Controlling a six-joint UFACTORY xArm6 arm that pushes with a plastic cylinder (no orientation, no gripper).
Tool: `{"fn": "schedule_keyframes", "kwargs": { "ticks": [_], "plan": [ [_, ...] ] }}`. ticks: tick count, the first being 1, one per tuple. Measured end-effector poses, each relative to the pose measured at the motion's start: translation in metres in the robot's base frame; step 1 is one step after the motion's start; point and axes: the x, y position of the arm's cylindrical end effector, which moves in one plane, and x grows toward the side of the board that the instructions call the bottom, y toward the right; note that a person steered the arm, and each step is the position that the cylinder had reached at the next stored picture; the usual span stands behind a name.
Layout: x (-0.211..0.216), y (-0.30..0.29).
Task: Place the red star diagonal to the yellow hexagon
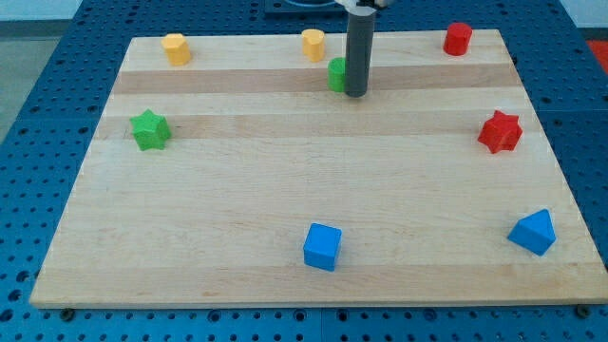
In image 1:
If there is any green star block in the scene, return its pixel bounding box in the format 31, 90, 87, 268
129, 109, 171, 151

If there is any yellow hexagon block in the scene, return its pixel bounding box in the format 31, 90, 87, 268
161, 33, 192, 67

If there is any red star block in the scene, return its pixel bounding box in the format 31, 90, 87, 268
478, 110, 523, 154

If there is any wooden board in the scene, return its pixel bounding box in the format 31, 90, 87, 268
30, 29, 607, 309

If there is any blue cube block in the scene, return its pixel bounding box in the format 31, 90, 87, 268
303, 223, 342, 272

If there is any green cylinder block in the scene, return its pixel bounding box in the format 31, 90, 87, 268
327, 57, 346, 93

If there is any yellow heart block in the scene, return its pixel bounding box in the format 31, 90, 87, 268
301, 28, 325, 63

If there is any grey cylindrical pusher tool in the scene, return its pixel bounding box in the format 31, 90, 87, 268
344, 10, 376, 98

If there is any red cylinder block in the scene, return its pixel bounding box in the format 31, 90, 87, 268
443, 22, 473, 56

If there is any blue triangle block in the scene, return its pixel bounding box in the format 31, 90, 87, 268
507, 209, 557, 257

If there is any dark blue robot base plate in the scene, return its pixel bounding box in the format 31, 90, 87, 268
262, 0, 344, 16

